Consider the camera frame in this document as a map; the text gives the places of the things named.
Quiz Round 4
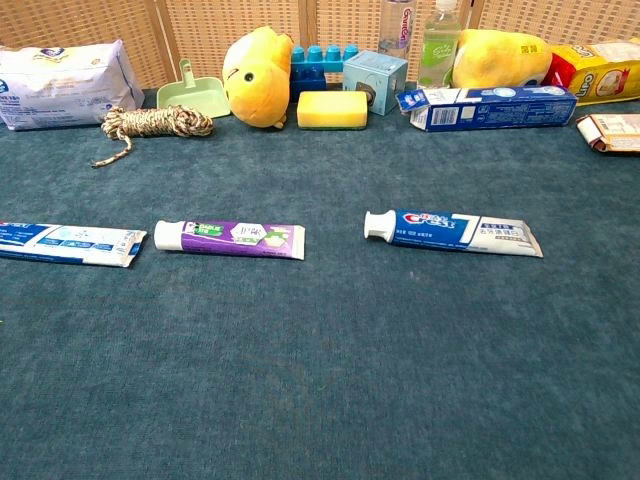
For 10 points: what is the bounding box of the blue Crest toothpaste tube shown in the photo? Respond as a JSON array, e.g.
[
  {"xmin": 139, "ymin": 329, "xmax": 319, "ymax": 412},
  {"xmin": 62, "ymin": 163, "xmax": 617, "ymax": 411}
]
[{"xmin": 363, "ymin": 208, "xmax": 545, "ymax": 259}]

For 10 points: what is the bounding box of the purple toothpaste tube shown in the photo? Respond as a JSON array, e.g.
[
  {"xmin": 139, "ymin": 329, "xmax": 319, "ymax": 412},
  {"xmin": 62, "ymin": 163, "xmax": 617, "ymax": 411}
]
[{"xmin": 153, "ymin": 220, "xmax": 307, "ymax": 262}]

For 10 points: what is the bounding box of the blue toothpaste carton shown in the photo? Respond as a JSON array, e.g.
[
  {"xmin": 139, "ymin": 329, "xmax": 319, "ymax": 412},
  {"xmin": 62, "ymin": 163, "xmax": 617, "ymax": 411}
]
[{"xmin": 395, "ymin": 85, "xmax": 579, "ymax": 133}]

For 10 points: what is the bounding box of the blue white toothpaste tube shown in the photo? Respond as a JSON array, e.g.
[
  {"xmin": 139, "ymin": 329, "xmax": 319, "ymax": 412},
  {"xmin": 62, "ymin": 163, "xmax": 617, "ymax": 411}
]
[{"xmin": 0, "ymin": 221, "xmax": 148, "ymax": 269}]

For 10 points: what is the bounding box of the teal table cloth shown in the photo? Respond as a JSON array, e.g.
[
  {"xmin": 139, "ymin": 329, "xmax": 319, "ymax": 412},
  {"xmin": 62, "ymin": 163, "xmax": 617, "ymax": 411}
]
[{"xmin": 0, "ymin": 82, "xmax": 640, "ymax": 480}]

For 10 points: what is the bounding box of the yellow sponge with green pad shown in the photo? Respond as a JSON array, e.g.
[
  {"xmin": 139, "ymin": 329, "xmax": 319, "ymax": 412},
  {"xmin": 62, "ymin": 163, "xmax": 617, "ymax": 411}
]
[{"xmin": 296, "ymin": 90, "xmax": 370, "ymax": 131}]

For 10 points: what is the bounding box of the blue toy building block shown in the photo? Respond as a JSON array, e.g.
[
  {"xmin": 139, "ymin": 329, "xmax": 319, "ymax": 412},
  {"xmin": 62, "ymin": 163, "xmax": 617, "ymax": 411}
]
[{"xmin": 289, "ymin": 43, "xmax": 360, "ymax": 105}]

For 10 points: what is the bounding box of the yellow plush duck toy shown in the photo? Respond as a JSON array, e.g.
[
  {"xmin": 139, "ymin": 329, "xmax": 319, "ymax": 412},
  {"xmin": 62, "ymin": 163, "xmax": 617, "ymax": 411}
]
[{"xmin": 221, "ymin": 25, "xmax": 295, "ymax": 130}]

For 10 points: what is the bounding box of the light blue cube box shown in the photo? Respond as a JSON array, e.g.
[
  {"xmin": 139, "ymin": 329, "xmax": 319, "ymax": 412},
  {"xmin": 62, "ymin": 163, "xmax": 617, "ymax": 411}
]
[{"xmin": 342, "ymin": 49, "xmax": 409, "ymax": 117}]

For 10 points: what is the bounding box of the green plastic dustpan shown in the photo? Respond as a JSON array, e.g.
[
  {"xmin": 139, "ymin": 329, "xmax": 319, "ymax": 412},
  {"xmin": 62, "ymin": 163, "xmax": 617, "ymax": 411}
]
[{"xmin": 156, "ymin": 58, "xmax": 232, "ymax": 120}]

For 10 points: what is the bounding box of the clear bottle green label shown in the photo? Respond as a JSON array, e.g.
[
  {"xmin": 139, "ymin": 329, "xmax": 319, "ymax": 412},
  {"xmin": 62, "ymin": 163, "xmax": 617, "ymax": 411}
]
[{"xmin": 417, "ymin": 0, "xmax": 462, "ymax": 90}]

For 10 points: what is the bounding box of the clear bottle pink label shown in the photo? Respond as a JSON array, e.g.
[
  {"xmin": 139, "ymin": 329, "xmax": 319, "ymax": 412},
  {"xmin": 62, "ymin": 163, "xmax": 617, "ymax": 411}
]
[{"xmin": 377, "ymin": 0, "xmax": 418, "ymax": 60}]

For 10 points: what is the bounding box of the woven folding screen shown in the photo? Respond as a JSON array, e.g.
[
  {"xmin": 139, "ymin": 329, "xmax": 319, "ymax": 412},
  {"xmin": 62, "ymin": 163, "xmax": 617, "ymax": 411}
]
[{"xmin": 0, "ymin": 0, "xmax": 640, "ymax": 91}]

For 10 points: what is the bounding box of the yellow plush toy with tag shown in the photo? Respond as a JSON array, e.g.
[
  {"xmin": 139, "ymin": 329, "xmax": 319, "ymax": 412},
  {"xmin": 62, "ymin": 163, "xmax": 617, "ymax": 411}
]
[{"xmin": 452, "ymin": 28, "xmax": 554, "ymax": 90}]

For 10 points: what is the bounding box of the white tissue pack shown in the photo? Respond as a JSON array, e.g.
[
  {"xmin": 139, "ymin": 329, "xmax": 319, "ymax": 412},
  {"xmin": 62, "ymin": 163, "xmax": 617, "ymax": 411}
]
[{"xmin": 0, "ymin": 39, "xmax": 146, "ymax": 132}]

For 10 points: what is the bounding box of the orange brown small carton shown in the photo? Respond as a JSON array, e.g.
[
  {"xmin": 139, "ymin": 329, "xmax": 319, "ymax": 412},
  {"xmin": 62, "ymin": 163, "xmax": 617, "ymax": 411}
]
[{"xmin": 575, "ymin": 113, "xmax": 640, "ymax": 153}]

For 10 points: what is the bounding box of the yellow snack bag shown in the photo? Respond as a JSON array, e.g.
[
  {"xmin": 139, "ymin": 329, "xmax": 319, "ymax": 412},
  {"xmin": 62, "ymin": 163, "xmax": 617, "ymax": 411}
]
[{"xmin": 542, "ymin": 38, "xmax": 640, "ymax": 106}]

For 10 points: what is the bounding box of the braided rope bundle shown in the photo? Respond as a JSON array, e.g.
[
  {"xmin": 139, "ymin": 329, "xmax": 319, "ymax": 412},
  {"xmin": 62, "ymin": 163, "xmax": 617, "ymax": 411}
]
[{"xmin": 90, "ymin": 104, "xmax": 216, "ymax": 169}]

